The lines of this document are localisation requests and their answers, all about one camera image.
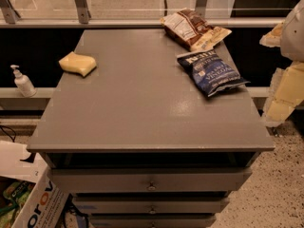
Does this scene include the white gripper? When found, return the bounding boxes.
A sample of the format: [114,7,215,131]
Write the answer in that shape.
[259,0,304,127]

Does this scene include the yellow sponge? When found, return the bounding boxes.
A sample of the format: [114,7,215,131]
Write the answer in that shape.
[59,51,97,77]

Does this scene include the blue chip bag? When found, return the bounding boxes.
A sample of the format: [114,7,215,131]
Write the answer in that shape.
[177,49,248,97]

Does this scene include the brown chip bag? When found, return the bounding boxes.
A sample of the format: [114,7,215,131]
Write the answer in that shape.
[161,9,232,51]

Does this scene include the grey drawer cabinet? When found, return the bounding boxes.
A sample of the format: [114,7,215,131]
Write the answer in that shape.
[28,28,274,228]

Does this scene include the white pump bottle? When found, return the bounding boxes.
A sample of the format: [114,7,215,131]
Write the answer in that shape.
[10,65,36,97]

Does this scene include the white cardboard box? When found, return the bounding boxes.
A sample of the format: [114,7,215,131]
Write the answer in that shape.
[0,141,67,228]

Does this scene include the green snack packets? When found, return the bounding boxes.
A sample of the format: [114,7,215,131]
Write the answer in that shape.
[0,180,34,228]

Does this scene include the black cable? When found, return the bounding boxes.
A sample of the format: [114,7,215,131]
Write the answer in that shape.
[0,124,17,143]

